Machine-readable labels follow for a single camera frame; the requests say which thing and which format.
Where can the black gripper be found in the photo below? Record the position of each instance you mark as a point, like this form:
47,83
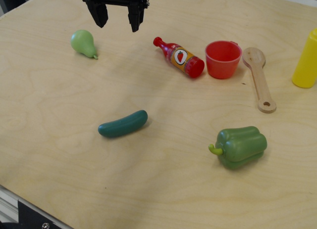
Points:
98,11

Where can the dark green toy cucumber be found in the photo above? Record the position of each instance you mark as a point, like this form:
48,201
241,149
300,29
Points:
124,125

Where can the red plastic cup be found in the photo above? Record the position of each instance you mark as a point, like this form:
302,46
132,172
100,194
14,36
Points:
222,58

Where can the light green toy pear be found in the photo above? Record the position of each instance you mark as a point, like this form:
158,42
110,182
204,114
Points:
82,42

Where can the red toy ketchup bottle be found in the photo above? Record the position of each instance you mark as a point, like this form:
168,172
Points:
181,58

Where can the wooden spoon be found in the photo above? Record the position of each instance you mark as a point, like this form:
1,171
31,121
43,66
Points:
255,60

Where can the green toy bell pepper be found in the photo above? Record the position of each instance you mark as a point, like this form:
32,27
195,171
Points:
238,146

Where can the yellow plastic bottle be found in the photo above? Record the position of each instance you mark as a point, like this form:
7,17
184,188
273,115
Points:
305,74

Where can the black corner bracket with screw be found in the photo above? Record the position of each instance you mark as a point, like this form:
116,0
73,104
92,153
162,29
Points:
30,218

